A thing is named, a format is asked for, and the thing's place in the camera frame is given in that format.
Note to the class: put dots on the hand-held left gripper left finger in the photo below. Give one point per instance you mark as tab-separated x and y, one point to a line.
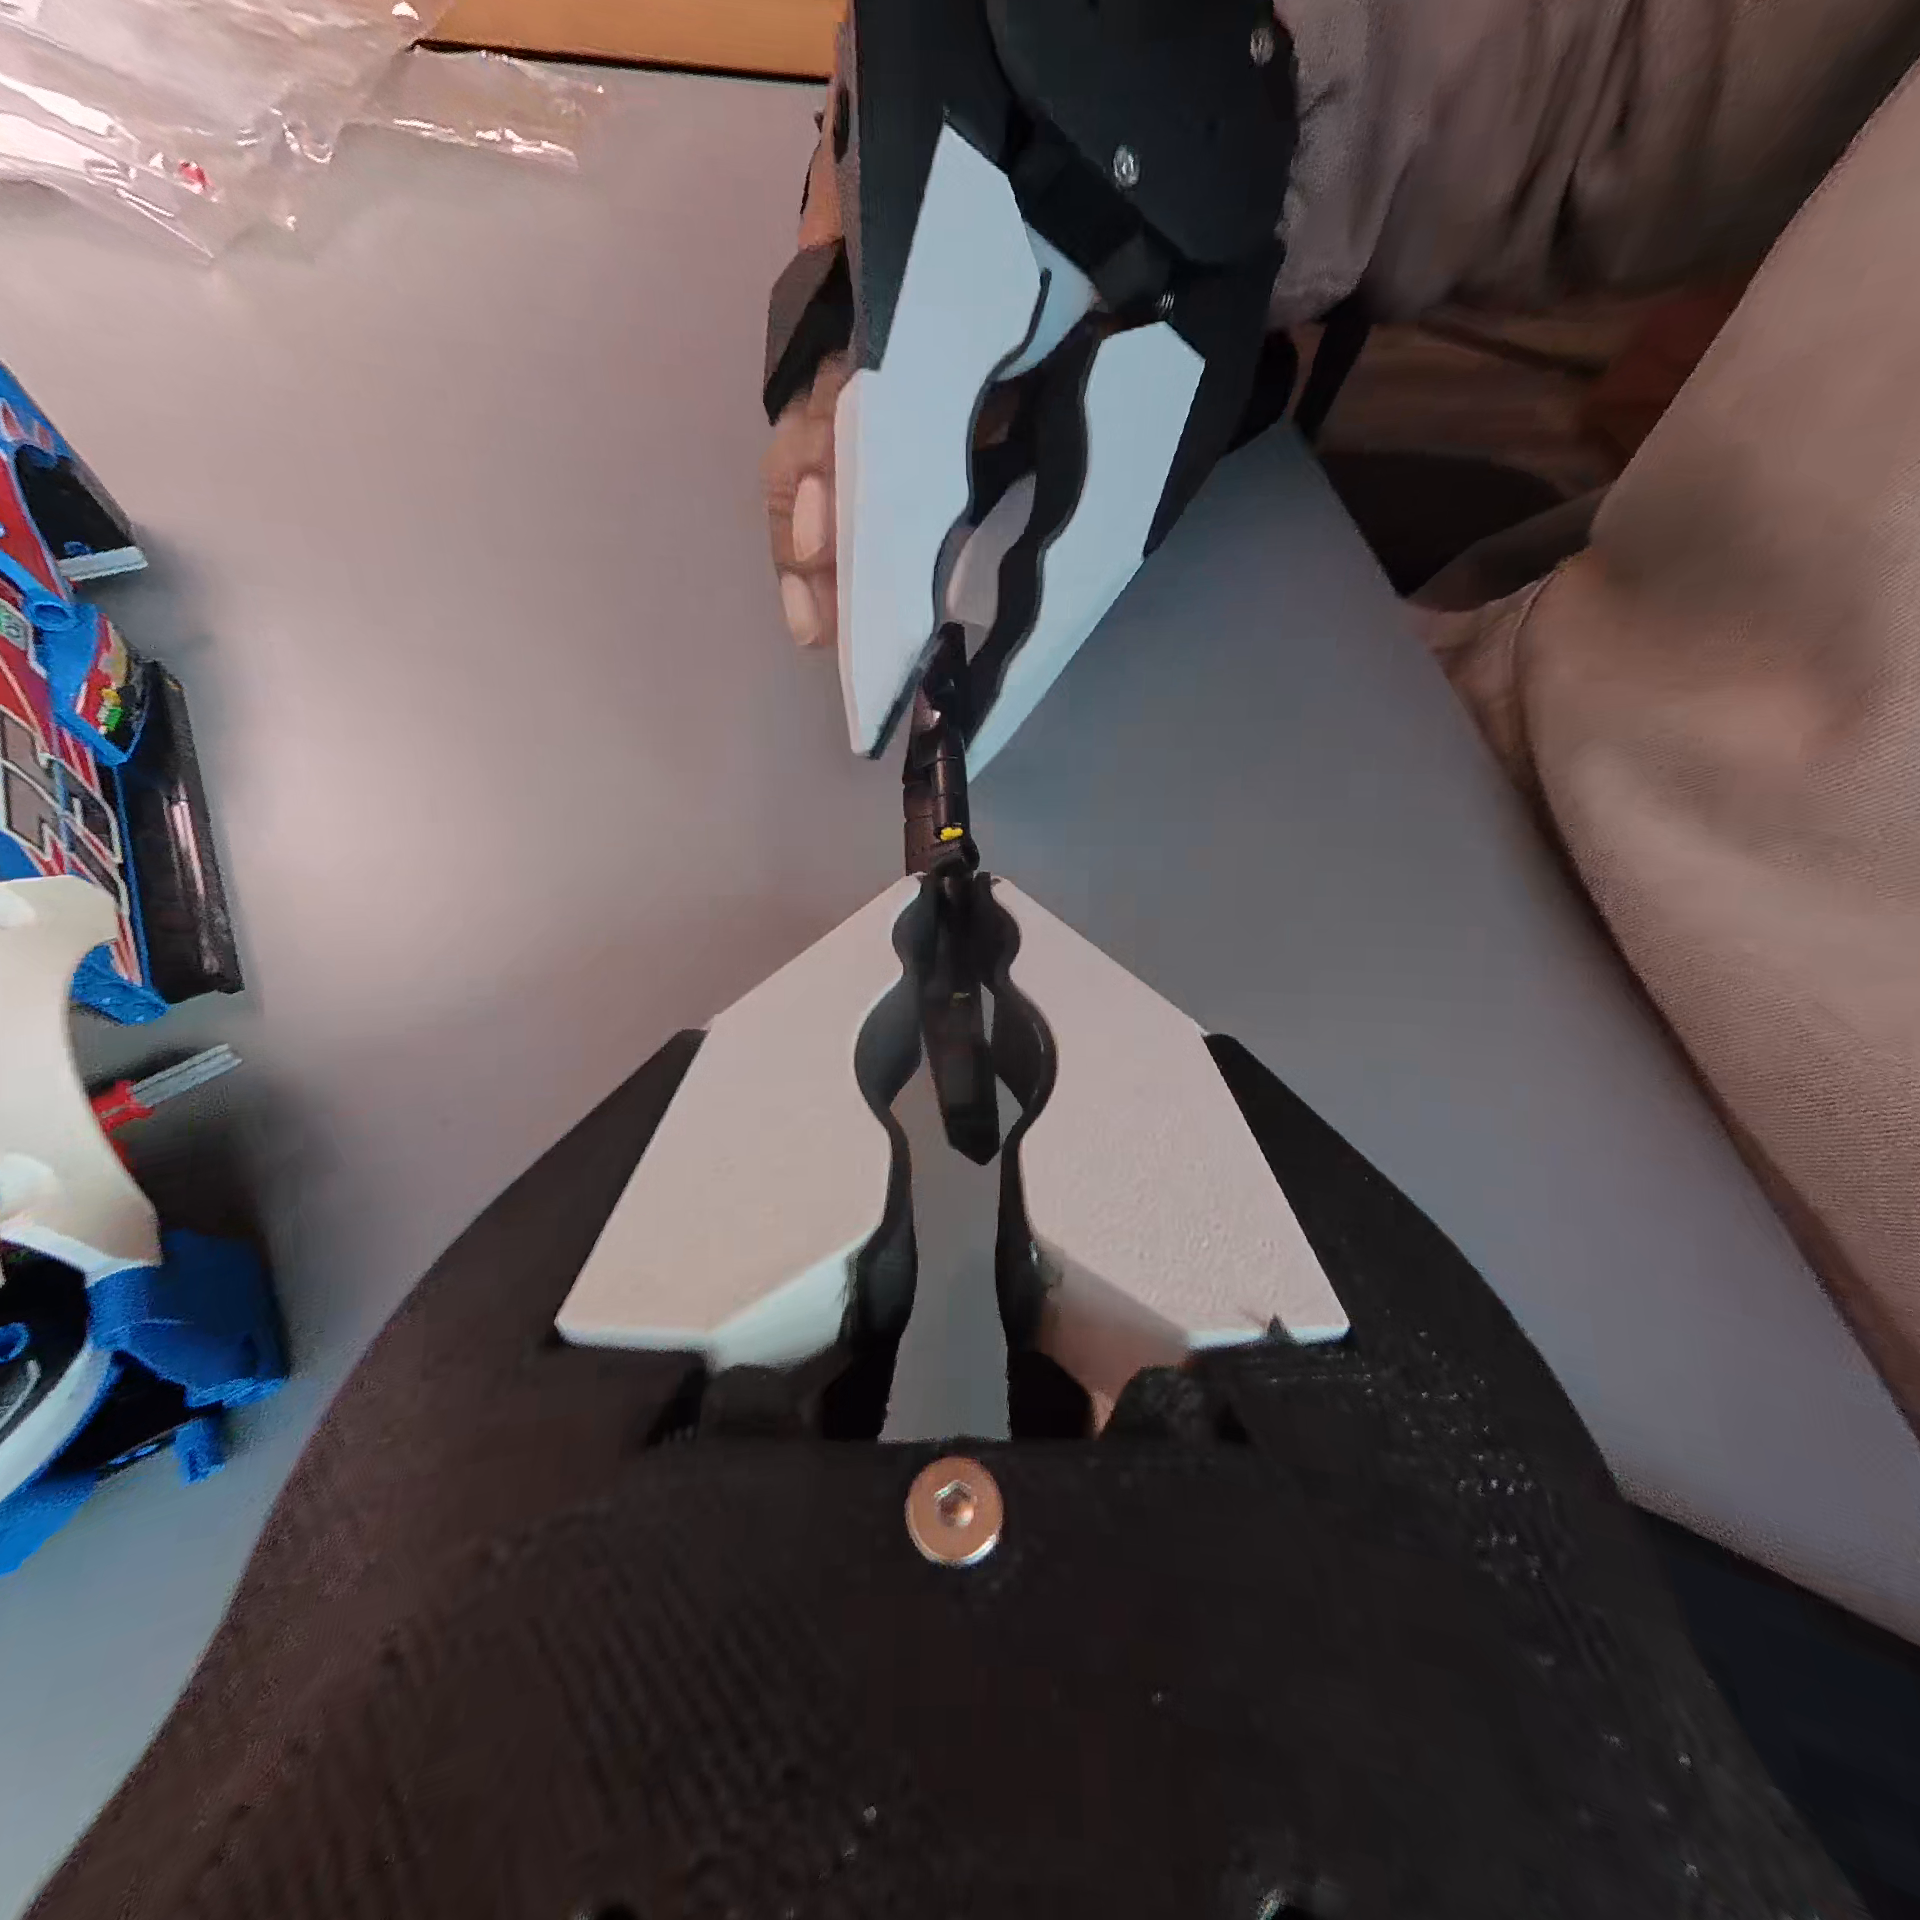
734	1186

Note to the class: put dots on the toy brick race car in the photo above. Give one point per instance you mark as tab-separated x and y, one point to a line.
77	961

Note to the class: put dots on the clear plastic bag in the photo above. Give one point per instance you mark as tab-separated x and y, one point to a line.
225	107

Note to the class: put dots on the black brick panel yellow axle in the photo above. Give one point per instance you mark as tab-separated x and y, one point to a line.
969	1081

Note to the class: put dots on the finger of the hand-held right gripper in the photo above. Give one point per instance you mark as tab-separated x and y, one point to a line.
1142	436
915	375

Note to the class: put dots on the person's right forearm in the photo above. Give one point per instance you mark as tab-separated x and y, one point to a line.
1501	149

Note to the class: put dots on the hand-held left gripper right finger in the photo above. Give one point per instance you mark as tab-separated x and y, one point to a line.
1185	1186

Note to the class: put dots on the person's torso beige sweatshirt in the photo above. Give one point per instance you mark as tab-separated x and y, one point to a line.
1725	751

